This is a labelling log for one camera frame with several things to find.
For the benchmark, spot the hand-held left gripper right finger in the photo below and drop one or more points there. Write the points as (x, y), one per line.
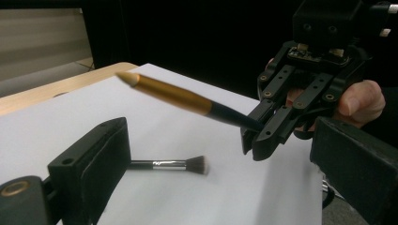
(359, 172)

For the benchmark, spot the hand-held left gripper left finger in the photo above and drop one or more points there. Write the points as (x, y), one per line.
(90, 168)

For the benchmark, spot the black makeup brush silver ferrule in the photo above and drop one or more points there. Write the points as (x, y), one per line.
(165, 164)

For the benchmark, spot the thin gold-tipped dark brush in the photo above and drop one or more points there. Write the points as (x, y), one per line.
(175, 95)

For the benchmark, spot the white table sheet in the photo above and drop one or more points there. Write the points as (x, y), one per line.
(203, 193)

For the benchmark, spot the wooden table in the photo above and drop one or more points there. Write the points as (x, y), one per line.
(47, 92)

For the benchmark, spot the black curtain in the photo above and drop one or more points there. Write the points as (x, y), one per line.
(203, 37)

